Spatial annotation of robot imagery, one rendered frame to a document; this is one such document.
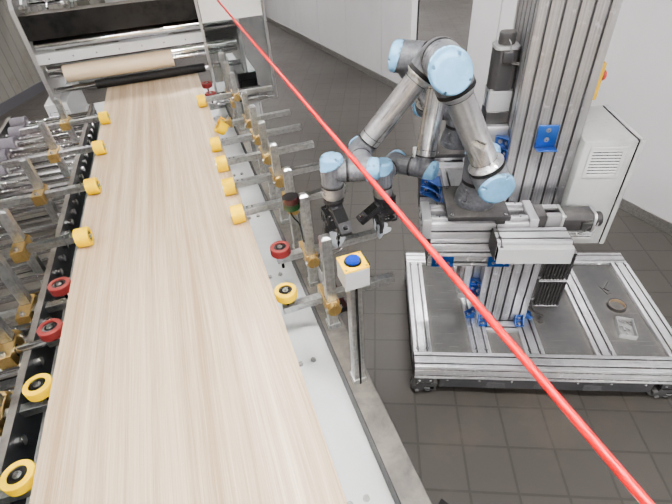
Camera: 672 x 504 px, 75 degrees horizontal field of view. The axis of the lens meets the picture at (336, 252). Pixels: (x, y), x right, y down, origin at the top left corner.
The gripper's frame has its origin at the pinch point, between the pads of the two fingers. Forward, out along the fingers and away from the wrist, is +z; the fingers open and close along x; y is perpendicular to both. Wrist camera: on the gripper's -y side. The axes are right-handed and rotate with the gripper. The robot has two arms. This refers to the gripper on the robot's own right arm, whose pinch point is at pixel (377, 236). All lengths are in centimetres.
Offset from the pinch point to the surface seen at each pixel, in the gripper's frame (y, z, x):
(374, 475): -38, 21, -83
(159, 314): -89, -8, -19
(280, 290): -48, -8, -24
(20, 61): -271, 37, 613
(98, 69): -121, -23, 251
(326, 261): -31.9, -20.7, -30.7
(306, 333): -41, 20, -22
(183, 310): -81, -8, -20
